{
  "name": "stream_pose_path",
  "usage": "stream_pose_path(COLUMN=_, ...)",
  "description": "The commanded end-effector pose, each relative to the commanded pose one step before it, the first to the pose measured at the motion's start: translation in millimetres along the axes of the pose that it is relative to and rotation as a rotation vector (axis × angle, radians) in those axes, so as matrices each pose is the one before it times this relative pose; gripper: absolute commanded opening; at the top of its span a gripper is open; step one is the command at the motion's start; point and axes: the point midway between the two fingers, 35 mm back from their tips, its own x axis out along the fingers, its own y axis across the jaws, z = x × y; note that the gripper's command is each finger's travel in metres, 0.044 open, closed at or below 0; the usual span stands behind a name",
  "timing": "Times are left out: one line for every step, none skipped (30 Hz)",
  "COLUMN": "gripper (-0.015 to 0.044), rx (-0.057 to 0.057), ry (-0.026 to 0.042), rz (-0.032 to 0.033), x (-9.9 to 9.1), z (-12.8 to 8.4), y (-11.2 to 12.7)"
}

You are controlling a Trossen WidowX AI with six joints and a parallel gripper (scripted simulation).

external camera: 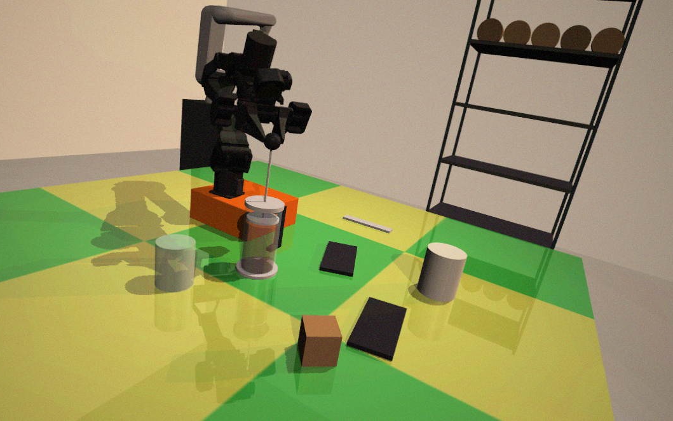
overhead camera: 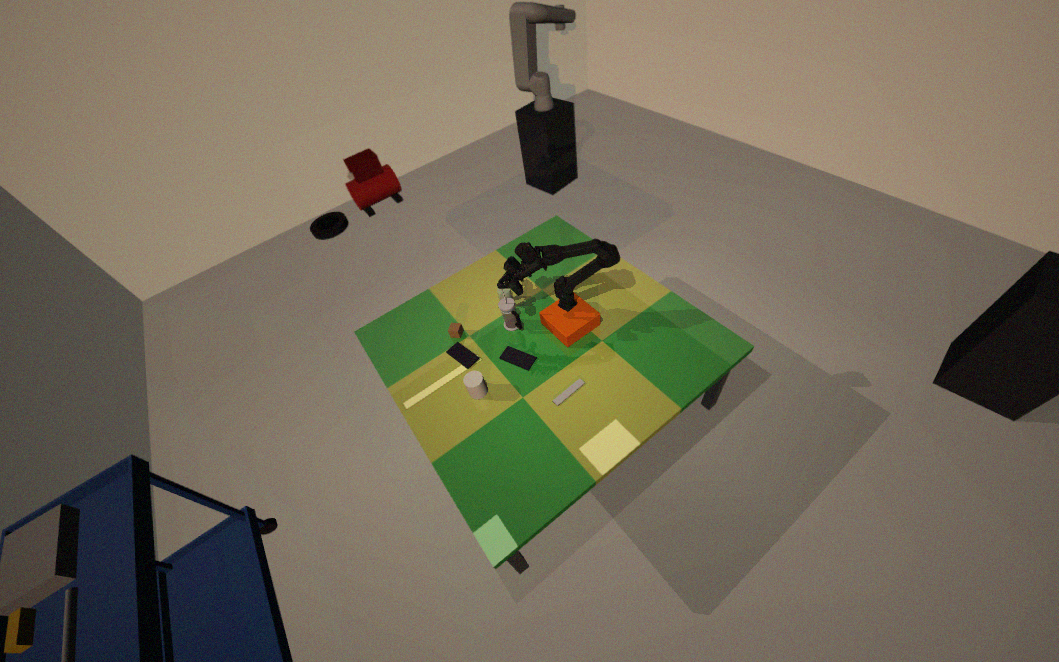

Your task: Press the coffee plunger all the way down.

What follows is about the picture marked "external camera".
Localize french press coffee maker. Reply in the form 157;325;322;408
236;132;287;280

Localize beige flat bar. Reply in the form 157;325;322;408
343;215;393;233

